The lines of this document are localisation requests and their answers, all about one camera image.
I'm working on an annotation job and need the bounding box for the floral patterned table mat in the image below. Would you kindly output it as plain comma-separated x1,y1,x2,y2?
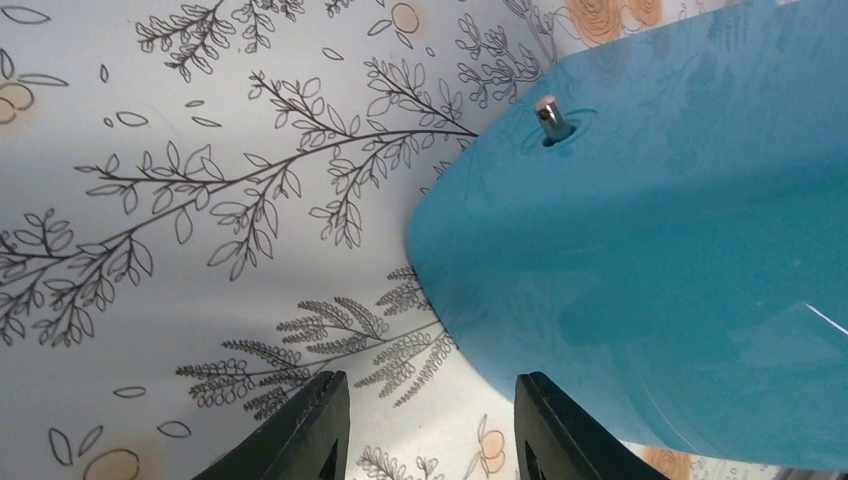
1,1,847,479

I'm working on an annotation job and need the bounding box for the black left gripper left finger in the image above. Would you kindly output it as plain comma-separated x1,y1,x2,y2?
195,371,350,480

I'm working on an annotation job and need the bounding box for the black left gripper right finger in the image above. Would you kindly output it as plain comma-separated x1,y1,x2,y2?
514,372,665,480

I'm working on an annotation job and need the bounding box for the blue metronome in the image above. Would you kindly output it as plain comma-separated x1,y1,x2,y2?
406,1,847,471

